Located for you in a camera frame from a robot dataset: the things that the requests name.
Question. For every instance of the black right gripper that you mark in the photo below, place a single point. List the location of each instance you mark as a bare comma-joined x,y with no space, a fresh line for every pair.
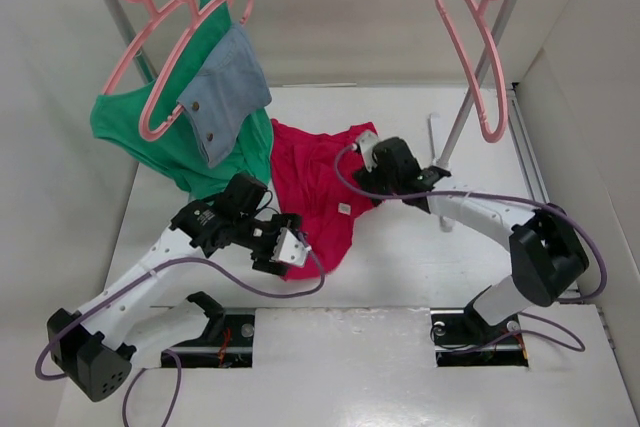
366,179

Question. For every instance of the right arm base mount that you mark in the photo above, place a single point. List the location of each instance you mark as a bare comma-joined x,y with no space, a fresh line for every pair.
461,341

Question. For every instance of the pink hanger with clothes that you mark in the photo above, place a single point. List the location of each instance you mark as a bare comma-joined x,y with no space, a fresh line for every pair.
209,21

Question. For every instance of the red t shirt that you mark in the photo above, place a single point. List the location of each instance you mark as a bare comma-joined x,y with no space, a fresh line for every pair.
306,184

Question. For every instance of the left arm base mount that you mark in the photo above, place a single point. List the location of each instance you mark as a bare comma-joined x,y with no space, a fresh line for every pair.
226,345

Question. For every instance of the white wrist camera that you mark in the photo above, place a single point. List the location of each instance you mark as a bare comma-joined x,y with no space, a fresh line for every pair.
290,248
365,144

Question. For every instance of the blue denim garment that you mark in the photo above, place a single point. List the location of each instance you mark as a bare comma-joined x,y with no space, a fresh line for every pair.
228,87

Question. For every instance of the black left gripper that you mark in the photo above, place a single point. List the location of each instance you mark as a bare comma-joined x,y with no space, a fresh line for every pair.
276,222

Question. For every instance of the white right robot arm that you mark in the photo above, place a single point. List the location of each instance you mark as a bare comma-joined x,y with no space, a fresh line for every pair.
545,253

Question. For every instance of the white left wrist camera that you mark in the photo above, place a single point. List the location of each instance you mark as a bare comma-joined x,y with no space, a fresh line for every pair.
290,248

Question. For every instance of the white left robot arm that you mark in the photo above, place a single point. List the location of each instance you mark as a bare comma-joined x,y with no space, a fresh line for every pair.
97,345

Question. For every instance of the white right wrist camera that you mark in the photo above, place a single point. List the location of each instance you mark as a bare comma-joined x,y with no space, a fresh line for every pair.
365,144

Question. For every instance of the green t shirt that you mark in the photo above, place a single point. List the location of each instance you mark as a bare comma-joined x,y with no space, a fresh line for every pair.
114,118

